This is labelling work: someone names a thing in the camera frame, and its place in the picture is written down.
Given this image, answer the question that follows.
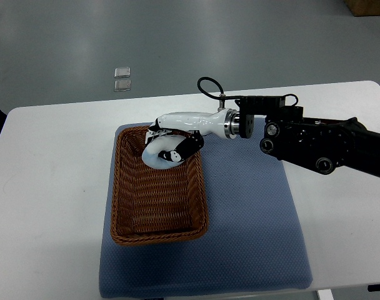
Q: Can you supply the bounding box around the blue quilted mat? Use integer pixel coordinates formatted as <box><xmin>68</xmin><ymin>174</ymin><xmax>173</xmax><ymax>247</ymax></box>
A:
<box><xmin>99</xmin><ymin>119</ymin><xmax>313</xmax><ymax>298</ymax></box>

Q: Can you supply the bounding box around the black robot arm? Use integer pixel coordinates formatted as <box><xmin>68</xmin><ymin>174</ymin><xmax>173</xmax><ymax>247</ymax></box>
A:
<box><xmin>234</xmin><ymin>95</ymin><xmax>380</xmax><ymax>178</ymax></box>

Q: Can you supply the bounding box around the black cable loop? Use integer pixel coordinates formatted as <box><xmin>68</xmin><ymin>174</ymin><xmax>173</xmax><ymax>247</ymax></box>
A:
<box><xmin>197</xmin><ymin>76</ymin><xmax>241</xmax><ymax>110</ymax></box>

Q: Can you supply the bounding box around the upper metal floor plate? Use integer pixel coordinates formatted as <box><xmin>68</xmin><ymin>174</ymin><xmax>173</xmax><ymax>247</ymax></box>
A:
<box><xmin>114</xmin><ymin>67</ymin><xmax>131</xmax><ymax>78</ymax></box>

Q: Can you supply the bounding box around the lower metal floor plate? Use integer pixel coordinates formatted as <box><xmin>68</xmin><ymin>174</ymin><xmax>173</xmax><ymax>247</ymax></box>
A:
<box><xmin>114</xmin><ymin>79</ymin><xmax>131</xmax><ymax>92</ymax></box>

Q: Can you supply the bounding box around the brown wicker basket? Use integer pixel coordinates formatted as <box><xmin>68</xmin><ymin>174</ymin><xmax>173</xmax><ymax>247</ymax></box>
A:
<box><xmin>110</xmin><ymin>126</ymin><xmax>209</xmax><ymax>246</ymax></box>

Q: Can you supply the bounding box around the metal floor plate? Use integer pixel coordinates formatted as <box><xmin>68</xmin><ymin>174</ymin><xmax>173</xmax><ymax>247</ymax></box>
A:
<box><xmin>114</xmin><ymin>67</ymin><xmax>131</xmax><ymax>78</ymax></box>
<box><xmin>114</xmin><ymin>79</ymin><xmax>131</xmax><ymax>92</ymax></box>

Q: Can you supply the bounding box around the brown cardboard box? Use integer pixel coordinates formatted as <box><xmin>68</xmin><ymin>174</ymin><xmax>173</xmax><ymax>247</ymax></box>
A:
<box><xmin>344</xmin><ymin>0</ymin><xmax>380</xmax><ymax>17</ymax></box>

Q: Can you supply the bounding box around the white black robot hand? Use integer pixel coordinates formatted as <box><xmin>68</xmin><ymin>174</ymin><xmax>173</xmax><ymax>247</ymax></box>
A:
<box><xmin>144</xmin><ymin>108</ymin><xmax>239</xmax><ymax>161</ymax></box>

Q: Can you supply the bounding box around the blue plush toy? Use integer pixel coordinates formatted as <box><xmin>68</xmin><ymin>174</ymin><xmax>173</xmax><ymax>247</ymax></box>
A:
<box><xmin>142</xmin><ymin>136</ymin><xmax>184</xmax><ymax>169</ymax></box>

